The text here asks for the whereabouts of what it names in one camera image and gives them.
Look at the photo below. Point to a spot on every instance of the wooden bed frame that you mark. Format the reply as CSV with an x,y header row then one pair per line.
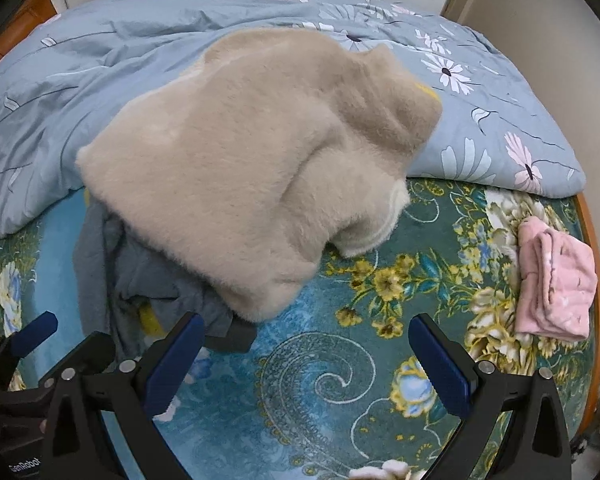
x,y
599,310

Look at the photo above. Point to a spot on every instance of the blue floral quilt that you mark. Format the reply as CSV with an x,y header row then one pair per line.
x,y
80,70

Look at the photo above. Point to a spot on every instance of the bare foot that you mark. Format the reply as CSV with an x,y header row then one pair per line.
x,y
555,280

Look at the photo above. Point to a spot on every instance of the beige fuzzy printed sweater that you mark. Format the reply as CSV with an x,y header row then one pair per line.
x,y
240,160

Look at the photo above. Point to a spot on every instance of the orange wooden headboard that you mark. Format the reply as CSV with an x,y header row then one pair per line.
x,y
30,10

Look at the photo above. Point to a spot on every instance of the teal floral bed blanket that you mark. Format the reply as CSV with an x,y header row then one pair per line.
x,y
330,360

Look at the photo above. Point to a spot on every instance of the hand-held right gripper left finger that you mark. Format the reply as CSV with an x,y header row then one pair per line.
x,y
172,365

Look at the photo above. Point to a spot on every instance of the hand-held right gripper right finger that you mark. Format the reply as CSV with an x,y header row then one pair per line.
x,y
437,365

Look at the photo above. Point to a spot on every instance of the grey garment with yellow trim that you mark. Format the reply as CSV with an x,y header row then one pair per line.
x,y
130,270

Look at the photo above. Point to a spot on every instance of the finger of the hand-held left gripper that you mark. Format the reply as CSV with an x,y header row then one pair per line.
x,y
32,332
97,352

